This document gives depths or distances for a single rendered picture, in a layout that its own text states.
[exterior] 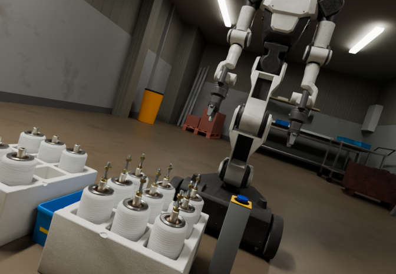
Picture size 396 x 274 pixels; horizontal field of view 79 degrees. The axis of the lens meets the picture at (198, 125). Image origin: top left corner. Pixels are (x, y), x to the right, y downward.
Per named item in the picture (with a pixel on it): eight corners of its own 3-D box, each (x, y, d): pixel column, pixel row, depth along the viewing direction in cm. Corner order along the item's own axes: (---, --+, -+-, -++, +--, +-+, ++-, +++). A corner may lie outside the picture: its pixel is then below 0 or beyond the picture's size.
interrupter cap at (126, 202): (152, 211, 69) (154, 208, 69) (130, 213, 64) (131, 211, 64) (139, 198, 75) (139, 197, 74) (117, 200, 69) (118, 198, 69)
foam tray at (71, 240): (114, 219, 105) (125, 181, 104) (195, 256, 97) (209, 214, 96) (36, 271, 67) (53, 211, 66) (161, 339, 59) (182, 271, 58)
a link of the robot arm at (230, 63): (214, 82, 141) (221, 63, 145) (228, 86, 139) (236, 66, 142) (213, 76, 135) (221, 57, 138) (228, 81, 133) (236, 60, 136)
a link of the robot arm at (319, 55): (296, 82, 137) (305, 52, 139) (314, 87, 134) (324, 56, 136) (300, 76, 126) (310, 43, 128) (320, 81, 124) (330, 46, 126)
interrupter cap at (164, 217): (186, 219, 71) (187, 217, 70) (184, 232, 63) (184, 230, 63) (161, 211, 71) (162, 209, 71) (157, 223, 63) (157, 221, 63)
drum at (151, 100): (149, 124, 515) (159, 92, 511) (131, 118, 526) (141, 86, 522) (158, 125, 559) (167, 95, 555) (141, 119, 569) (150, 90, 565)
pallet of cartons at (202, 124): (220, 138, 741) (227, 115, 737) (212, 139, 620) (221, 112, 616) (192, 129, 762) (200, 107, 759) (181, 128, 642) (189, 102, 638)
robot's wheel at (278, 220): (260, 243, 126) (272, 207, 125) (269, 247, 125) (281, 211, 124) (260, 263, 107) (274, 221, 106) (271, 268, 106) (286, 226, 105)
